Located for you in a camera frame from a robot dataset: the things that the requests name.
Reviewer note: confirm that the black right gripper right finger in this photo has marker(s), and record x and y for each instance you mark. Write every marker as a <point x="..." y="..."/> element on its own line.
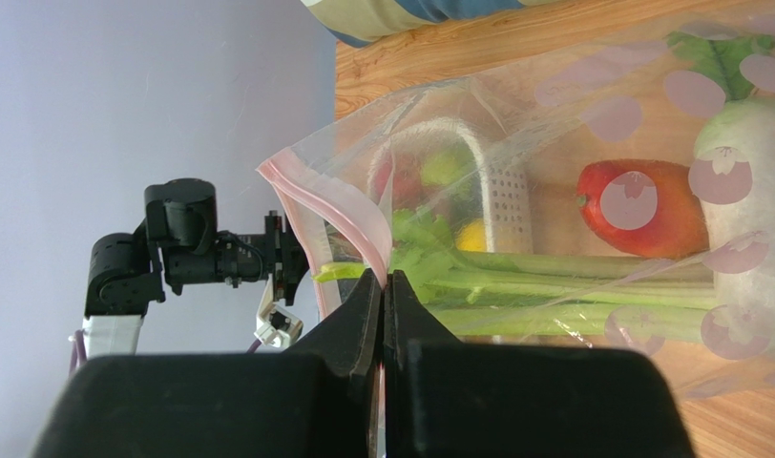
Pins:
<point x="446" y="398"/>

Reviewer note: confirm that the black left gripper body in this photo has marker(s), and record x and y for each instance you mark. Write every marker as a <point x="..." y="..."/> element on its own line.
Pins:
<point x="275" y="254"/>

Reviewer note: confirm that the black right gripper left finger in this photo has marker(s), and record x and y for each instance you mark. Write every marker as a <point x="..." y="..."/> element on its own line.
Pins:
<point x="317" y="398"/>

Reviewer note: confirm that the green celery stalk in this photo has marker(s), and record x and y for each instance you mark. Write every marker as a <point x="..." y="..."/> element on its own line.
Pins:
<point x="482" y="294"/>

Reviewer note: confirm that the red orange mango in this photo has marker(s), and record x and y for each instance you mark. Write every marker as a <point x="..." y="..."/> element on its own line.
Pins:
<point x="642" y="207"/>

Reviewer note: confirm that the clear pink zip top bag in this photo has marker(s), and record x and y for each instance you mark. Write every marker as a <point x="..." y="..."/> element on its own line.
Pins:
<point x="623" y="97"/>

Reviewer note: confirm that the white radish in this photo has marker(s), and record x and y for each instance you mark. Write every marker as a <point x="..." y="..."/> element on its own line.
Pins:
<point x="733" y="175"/>

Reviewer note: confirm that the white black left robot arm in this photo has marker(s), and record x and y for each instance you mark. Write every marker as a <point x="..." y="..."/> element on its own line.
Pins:
<point x="179" y="243"/>

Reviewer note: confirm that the red apple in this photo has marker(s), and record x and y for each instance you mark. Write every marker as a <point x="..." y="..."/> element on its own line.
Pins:
<point x="403" y="175"/>

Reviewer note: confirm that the yellow bell pepper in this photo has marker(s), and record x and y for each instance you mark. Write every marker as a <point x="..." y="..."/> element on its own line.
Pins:
<point x="472" y="237"/>

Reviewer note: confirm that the green pear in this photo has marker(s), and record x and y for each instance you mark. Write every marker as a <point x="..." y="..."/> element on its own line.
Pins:
<point x="451" y="167"/>

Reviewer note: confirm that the white plastic basket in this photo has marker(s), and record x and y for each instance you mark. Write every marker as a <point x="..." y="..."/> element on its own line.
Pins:
<point x="488" y="160"/>

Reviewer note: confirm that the checkered blue beige pillow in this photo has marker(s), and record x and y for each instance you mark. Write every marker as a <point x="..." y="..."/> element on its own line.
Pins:
<point x="359" y="23"/>

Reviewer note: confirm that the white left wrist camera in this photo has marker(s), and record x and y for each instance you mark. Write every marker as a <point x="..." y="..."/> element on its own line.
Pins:
<point x="276" y="327"/>

